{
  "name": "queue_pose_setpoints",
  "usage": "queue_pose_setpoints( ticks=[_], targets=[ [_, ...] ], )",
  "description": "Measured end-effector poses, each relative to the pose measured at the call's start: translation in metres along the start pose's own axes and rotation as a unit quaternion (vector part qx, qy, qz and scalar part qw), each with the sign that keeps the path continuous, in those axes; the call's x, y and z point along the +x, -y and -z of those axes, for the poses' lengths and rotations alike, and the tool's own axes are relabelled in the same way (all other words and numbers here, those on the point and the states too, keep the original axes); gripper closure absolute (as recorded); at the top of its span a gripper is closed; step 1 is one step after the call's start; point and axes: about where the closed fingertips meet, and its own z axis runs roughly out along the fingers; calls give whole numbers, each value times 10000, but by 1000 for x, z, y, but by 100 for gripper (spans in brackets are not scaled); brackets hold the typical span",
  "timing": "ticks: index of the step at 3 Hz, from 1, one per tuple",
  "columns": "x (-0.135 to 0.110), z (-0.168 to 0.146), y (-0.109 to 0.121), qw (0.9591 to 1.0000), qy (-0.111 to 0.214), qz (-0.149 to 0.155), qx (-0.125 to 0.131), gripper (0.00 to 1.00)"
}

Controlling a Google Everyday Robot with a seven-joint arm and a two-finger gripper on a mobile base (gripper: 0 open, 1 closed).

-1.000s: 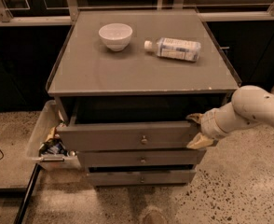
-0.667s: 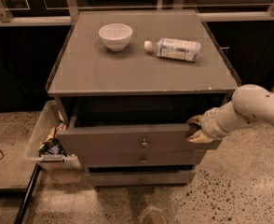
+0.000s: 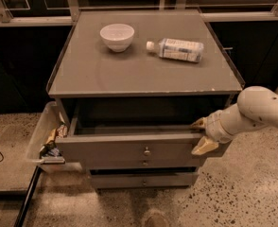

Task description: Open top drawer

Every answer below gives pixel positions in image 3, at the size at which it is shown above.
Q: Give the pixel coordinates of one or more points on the grey bottom drawer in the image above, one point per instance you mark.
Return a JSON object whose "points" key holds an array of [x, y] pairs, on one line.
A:
{"points": [[145, 180]]}

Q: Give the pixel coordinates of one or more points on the grey top drawer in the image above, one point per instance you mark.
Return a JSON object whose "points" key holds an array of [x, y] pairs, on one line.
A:
{"points": [[113, 131]]}

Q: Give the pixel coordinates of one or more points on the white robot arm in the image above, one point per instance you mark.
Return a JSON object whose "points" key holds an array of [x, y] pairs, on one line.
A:
{"points": [[256, 108]]}

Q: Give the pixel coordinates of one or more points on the clear plastic storage bin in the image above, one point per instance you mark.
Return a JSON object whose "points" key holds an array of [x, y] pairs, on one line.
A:
{"points": [[49, 120]]}

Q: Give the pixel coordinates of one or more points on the brown snack bag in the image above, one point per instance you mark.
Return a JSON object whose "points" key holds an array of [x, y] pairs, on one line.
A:
{"points": [[59, 132]]}

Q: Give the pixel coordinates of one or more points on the metal railing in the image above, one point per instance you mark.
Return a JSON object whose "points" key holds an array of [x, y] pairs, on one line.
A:
{"points": [[35, 18]]}

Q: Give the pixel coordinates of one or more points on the grey drawer cabinet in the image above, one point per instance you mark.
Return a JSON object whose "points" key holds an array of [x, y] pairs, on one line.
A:
{"points": [[89, 70]]}

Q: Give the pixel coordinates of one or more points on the grey drawer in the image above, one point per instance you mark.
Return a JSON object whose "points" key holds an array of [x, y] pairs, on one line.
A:
{"points": [[145, 164], [145, 180], [113, 131]]}

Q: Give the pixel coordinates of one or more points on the white ceramic bowl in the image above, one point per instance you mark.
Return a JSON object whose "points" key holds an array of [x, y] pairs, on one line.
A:
{"points": [[117, 37]]}

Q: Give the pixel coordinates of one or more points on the black floor rail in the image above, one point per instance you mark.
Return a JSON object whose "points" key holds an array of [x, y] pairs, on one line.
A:
{"points": [[27, 200]]}

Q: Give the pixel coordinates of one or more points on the blue snack packet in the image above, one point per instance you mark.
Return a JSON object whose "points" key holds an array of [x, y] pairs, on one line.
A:
{"points": [[50, 150]]}

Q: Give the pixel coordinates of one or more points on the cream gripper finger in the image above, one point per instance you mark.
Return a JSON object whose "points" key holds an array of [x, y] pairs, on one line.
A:
{"points": [[204, 145], [200, 124]]}

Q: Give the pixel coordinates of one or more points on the clear plastic water bottle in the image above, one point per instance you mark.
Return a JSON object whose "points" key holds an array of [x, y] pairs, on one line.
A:
{"points": [[174, 49]]}

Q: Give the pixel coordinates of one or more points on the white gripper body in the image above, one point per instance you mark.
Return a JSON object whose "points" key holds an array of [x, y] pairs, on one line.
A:
{"points": [[213, 127]]}

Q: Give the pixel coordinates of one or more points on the grey middle drawer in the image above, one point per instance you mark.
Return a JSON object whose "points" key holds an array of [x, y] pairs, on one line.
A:
{"points": [[145, 164]]}

